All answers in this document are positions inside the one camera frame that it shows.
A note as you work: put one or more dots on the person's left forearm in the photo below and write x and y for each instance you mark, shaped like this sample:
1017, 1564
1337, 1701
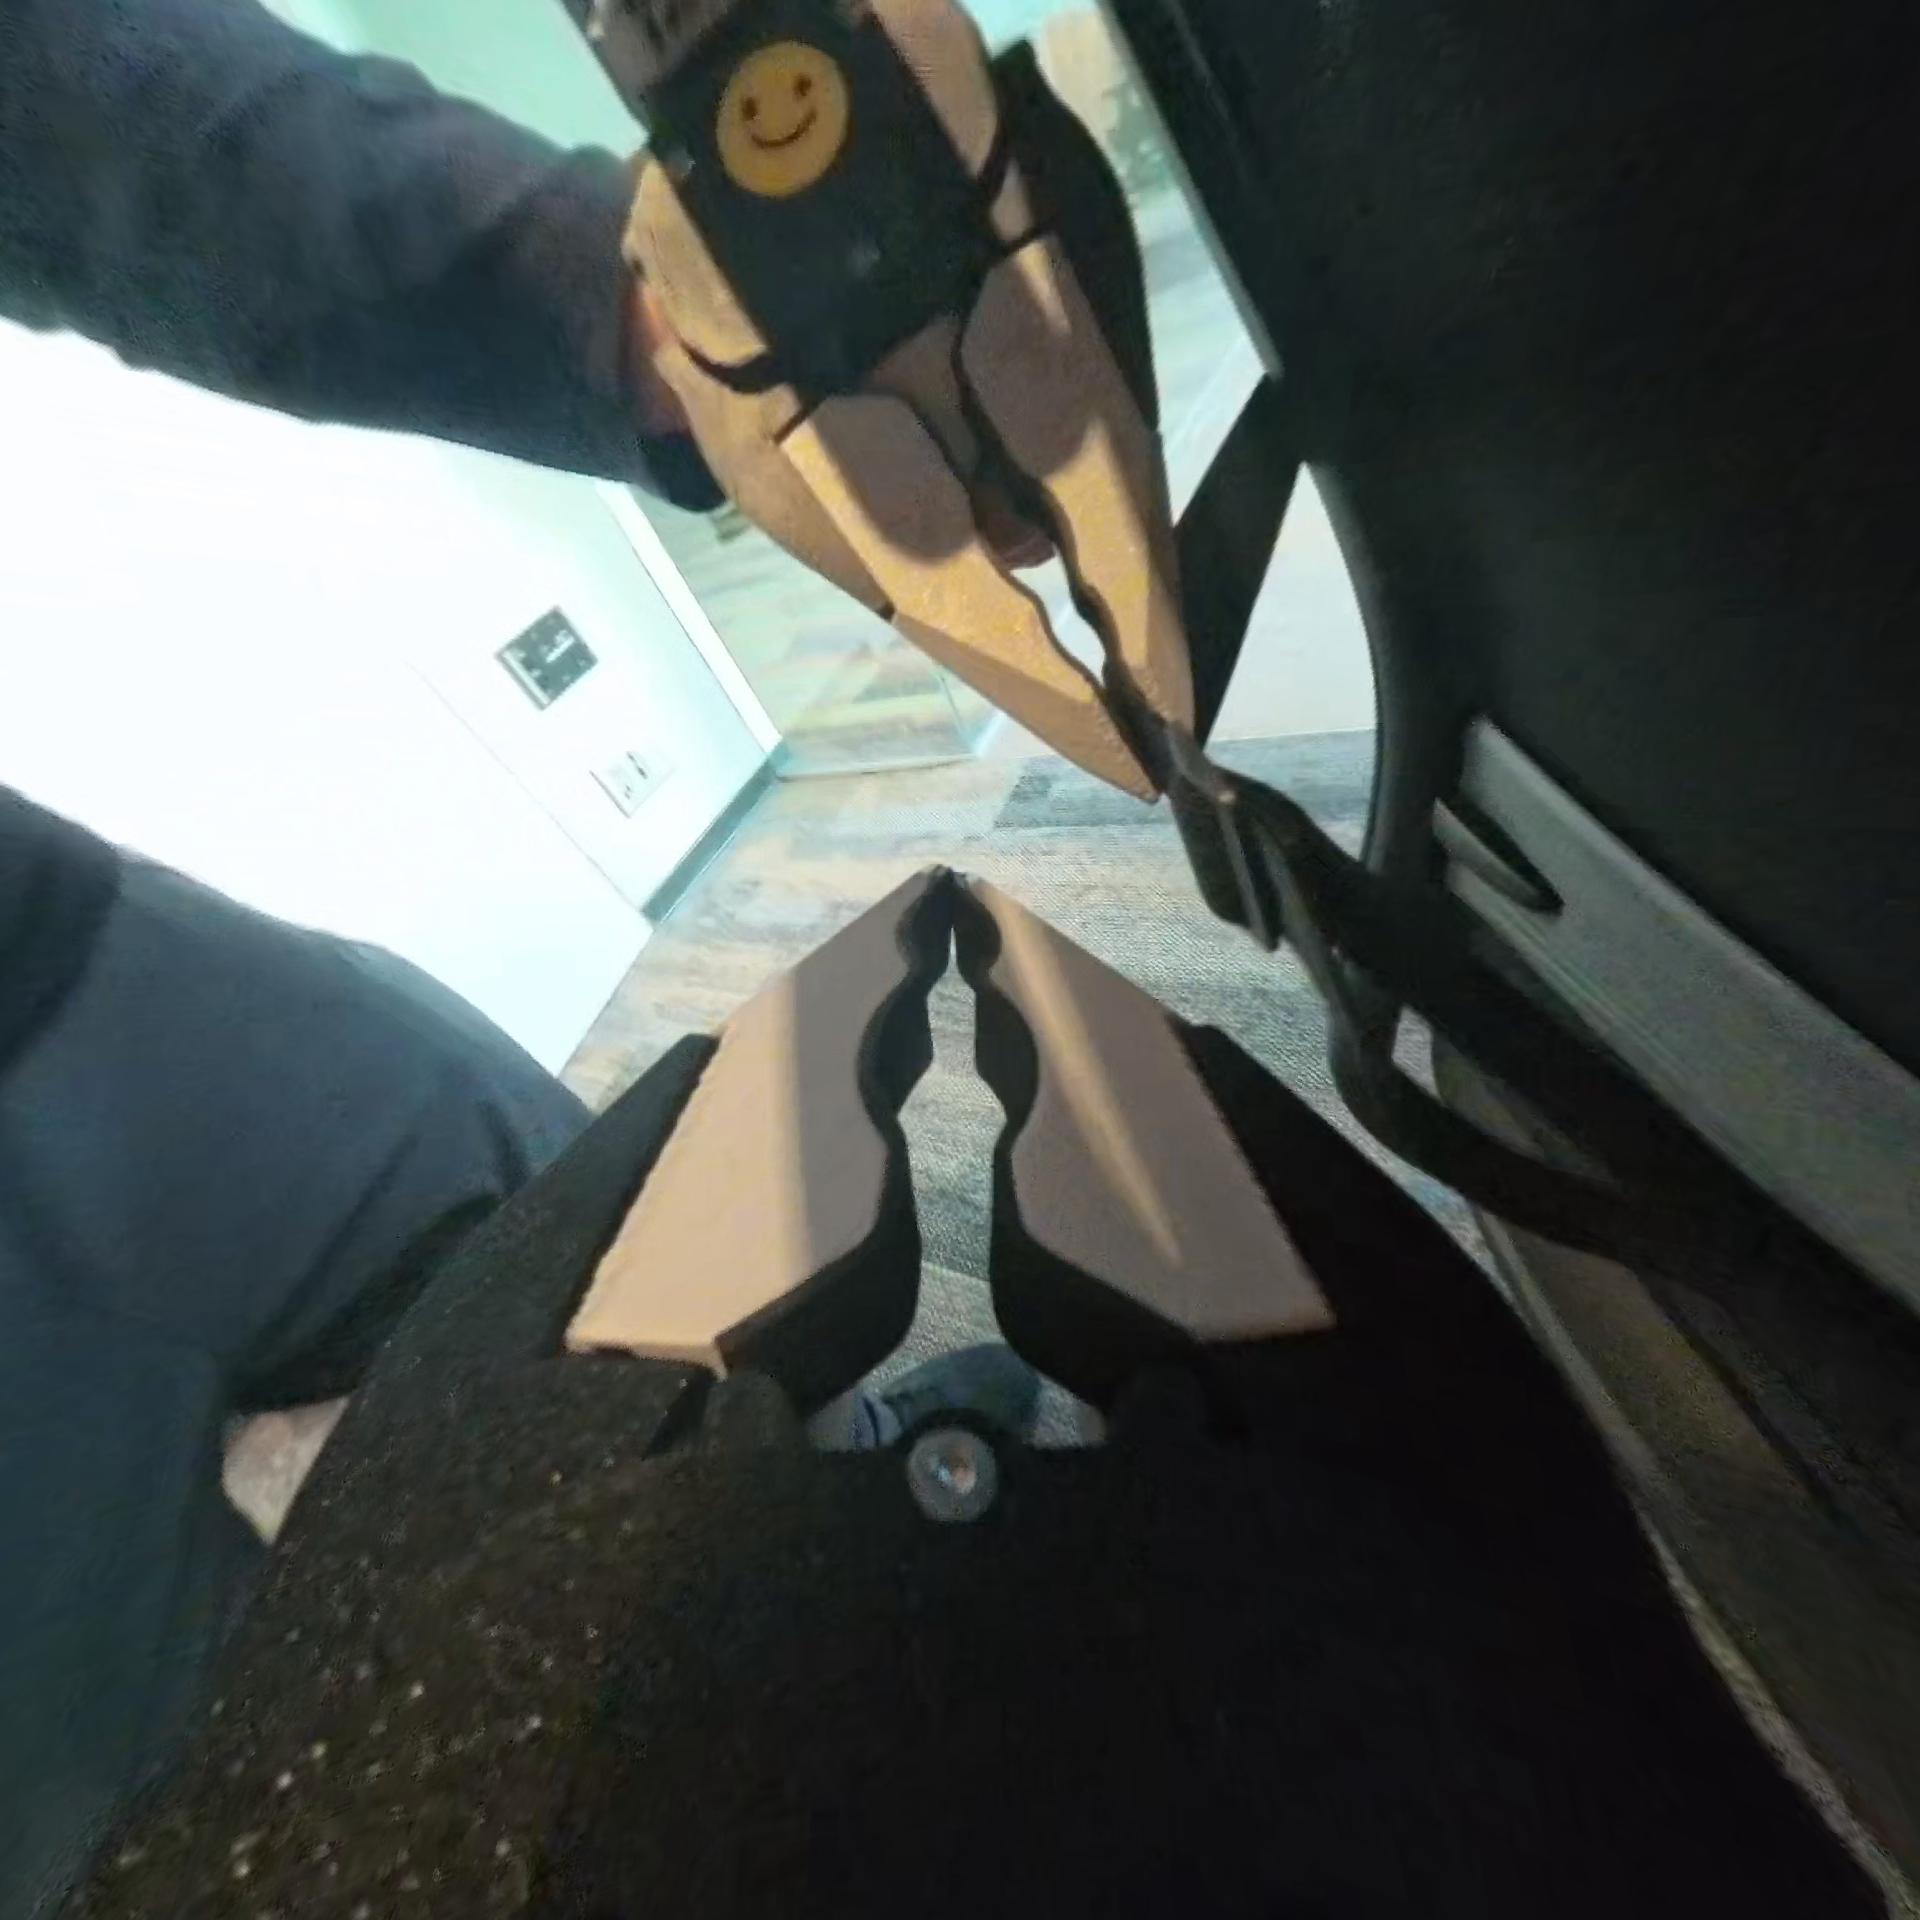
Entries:
300, 225

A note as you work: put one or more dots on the black office chair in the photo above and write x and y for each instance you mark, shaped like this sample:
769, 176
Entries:
1652, 450

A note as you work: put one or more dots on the black wall panel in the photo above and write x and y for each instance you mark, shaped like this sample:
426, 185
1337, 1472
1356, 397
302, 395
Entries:
546, 656

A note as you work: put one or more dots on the person's left hand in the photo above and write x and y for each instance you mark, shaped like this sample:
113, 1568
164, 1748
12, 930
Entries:
656, 375

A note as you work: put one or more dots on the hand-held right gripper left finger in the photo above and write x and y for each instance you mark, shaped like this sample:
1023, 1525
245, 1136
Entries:
750, 1185

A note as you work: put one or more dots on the person's right shoe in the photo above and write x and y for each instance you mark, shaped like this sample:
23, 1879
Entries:
944, 1395

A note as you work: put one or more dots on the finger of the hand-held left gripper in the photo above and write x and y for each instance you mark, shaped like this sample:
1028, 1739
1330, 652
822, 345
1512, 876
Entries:
1102, 450
901, 524

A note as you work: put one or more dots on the white wall socket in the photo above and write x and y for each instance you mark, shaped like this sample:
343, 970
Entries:
630, 783

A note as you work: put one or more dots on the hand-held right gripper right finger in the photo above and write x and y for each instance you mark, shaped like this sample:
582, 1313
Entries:
1156, 1185

